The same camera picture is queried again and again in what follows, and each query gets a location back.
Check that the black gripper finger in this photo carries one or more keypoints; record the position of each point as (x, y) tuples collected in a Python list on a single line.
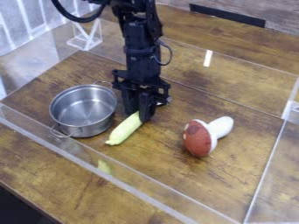
[(147, 104), (129, 100)]

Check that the clear acrylic triangle bracket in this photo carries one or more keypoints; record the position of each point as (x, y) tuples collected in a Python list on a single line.
[(84, 40)]

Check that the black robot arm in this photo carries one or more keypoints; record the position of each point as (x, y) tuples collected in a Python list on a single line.
[(141, 86)]

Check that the red plush mushroom toy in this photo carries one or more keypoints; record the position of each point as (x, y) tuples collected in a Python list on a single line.
[(200, 135)]

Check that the black bar on table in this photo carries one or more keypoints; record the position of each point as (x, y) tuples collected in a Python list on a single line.
[(228, 15)]

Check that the stainless steel pot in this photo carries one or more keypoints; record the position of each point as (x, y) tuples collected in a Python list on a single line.
[(83, 109)]

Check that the clear acrylic enclosure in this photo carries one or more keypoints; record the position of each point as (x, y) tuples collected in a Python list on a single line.
[(229, 71)]

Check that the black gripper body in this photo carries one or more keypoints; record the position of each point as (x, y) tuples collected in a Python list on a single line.
[(143, 68)]

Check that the green handled metal spoon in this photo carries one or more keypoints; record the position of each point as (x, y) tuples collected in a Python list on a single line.
[(124, 130)]

